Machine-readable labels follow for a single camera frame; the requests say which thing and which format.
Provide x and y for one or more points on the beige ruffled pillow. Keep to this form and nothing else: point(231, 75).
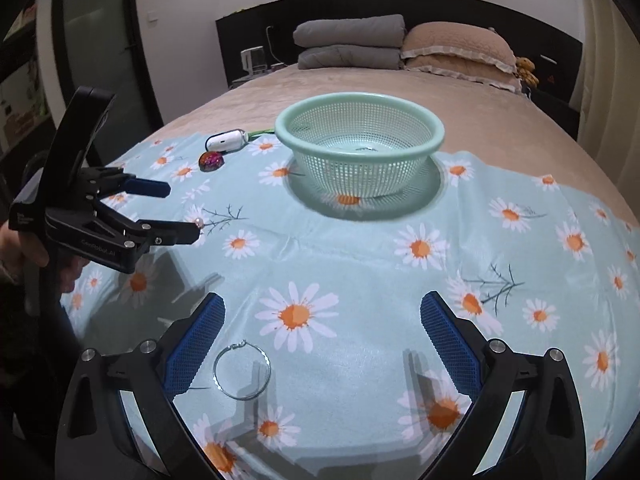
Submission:
point(455, 45)
point(465, 75)

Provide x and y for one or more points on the cream curtain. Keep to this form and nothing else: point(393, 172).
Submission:
point(615, 85)

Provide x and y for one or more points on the green plastic mesh basket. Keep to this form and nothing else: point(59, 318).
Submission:
point(365, 175)

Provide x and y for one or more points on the iridescent multicolour brooch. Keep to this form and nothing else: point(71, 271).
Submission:
point(211, 161)

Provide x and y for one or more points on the white oval case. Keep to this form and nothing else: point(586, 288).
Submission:
point(226, 141)

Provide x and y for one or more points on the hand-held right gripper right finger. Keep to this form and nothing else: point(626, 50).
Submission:
point(450, 347)

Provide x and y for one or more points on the brown plush toy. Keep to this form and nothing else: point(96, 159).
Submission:
point(526, 71)

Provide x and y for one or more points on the silver hoop bangle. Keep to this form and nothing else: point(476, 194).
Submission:
point(238, 345)

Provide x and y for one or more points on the cluttered dark shelf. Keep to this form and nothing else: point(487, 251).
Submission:
point(22, 85)

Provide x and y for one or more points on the white bedside device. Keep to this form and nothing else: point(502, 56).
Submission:
point(252, 61)

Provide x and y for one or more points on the daisy print blue cloth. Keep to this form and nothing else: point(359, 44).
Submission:
point(350, 270)

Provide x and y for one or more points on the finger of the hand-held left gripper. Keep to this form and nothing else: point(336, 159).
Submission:
point(147, 188)
point(170, 232)

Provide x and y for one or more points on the person's left hand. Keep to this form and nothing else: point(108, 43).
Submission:
point(35, 250)

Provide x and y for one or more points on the black headboard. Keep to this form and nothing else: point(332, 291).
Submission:
point(260, 25)

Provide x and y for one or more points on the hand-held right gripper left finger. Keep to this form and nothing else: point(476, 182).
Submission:
point(195, 347)

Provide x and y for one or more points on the black nightstand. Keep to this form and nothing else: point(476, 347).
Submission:
point(555, 110)

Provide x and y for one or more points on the small pearl earring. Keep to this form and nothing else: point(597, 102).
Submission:
point(199, 221)

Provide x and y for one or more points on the grey folded quilt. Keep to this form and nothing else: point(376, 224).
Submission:
point(350, 57)
point(350, 32)

